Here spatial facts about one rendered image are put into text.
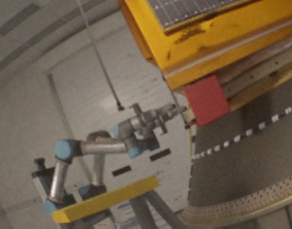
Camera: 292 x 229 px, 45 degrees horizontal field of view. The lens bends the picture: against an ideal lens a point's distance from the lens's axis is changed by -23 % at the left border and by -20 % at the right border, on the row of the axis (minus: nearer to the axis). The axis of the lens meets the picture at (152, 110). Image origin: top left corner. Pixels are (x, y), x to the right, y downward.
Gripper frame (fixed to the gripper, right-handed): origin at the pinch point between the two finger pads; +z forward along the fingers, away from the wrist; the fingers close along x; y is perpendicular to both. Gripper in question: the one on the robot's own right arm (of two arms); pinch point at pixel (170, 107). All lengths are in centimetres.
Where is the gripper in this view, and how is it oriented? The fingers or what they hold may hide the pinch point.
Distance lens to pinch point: 223.3
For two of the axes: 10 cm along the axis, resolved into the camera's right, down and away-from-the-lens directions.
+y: 4.1, 9.0, -1.0
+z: 8.9, -4.3, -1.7
